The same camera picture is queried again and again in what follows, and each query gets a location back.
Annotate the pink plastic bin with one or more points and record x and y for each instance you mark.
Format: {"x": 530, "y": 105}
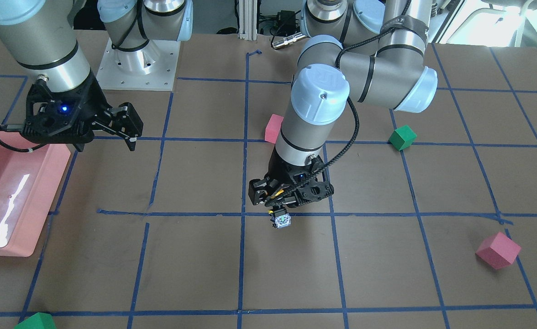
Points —
{"x": 28, "y": 185}

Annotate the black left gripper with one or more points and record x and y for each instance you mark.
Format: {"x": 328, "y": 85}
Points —
{"x": 278, "y": 170}

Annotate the yellow push button switch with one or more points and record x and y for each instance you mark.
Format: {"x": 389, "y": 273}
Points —
{"x": 280, "y": 217}

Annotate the green cube near bin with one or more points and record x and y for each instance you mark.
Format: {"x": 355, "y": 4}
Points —
{"x": 37, "y": 321}

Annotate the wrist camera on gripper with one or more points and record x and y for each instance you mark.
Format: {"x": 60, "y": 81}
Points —
{"x": 52, "y": 117}
{"x": 319, "y": 188}

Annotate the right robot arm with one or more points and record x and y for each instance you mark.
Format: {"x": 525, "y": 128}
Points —
{"x": 42, "y": 41}

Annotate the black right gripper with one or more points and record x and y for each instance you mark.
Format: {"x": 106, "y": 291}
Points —
{"x": 94, "y": 101}

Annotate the aluminium frame post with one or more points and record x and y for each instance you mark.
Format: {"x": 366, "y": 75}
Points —
{"x": 247, "y": 19}

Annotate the pink cube far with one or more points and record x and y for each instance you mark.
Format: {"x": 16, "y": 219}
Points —
{"x": 498, "y": 251}

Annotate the pink cube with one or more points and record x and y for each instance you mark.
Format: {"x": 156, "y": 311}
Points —
{"x": 498, "y": 251}
{"x": 273, "y": 128}

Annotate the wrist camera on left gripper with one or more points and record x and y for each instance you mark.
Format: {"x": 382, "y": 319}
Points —
{"x": 319, "y": 188}

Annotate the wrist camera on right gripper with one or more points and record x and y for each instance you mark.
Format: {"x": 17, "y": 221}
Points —
{"x": 52, "y": 117}

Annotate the green cube far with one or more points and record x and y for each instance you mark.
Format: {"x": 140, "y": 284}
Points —
{"x": 402, "y": 137}

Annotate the pink cube centre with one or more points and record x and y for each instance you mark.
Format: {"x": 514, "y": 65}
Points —
{"x": 273, "y": 128}

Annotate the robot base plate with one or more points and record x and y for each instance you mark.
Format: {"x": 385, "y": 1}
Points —
{"x": 149, "y": 69}

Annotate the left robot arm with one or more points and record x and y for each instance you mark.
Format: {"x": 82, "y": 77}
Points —
{"x": 358, "y": 51}

